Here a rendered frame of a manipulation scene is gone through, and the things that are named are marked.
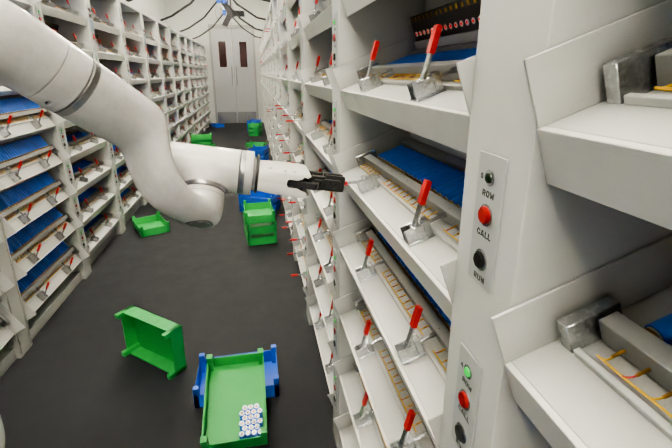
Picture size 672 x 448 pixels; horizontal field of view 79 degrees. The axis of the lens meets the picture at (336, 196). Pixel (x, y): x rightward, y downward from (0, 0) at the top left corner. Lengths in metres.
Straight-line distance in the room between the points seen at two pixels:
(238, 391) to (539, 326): 1.34
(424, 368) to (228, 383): 1.07
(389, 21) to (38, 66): 0.70
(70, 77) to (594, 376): 0.63
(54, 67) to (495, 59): 0.50
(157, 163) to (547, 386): 0.57
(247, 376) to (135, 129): 1.17
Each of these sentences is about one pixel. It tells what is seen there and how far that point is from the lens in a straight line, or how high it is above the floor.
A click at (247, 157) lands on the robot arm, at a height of 0.99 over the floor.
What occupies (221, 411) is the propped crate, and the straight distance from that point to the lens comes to 1.61.
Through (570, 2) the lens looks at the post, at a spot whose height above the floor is 1.19.
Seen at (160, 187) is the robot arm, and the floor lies 0.97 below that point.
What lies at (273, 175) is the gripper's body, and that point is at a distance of 0.76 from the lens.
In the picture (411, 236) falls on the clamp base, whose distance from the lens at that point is 0.59.
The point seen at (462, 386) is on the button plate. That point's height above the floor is 0.83.
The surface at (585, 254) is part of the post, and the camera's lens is 0.40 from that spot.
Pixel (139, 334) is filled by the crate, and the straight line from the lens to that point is 2.03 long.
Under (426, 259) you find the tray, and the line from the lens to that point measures 0.55.
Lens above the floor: 1.14
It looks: 17 degrees down
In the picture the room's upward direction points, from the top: straight up
